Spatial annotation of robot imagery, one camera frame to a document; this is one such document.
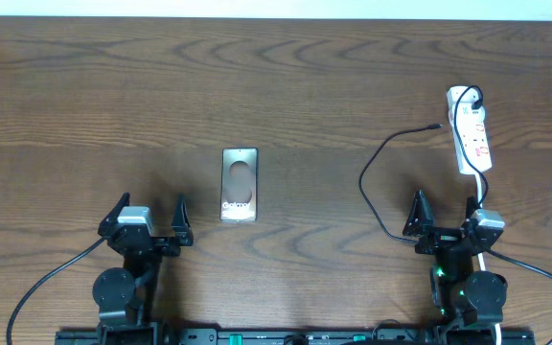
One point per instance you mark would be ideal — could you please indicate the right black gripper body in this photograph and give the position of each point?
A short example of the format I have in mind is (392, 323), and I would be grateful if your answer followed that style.
(438, 240)

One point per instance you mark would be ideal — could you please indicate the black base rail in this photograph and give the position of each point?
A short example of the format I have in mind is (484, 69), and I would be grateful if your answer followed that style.
(389, 335)

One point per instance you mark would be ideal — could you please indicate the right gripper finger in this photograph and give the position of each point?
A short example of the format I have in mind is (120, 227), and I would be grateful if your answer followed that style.
(420, 218)
(471, 206)

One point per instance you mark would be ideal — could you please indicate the white power strip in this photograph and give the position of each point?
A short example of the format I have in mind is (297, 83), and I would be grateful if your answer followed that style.
(466, 115)

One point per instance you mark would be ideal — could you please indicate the gold Galaxy smartphone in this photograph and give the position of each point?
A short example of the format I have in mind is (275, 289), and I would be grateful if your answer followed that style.
(239, 180)

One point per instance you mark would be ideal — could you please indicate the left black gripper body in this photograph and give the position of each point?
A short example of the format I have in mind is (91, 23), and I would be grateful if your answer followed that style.
(165, 250)

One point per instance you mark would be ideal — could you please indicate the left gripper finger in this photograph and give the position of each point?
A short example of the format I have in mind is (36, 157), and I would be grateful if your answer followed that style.
(109, 225)
(181, 224)

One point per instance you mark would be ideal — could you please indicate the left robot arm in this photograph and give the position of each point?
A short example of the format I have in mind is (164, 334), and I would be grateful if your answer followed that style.
(125, 294)

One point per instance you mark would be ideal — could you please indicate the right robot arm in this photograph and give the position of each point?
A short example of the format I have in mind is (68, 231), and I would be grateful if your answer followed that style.
(470, 299)

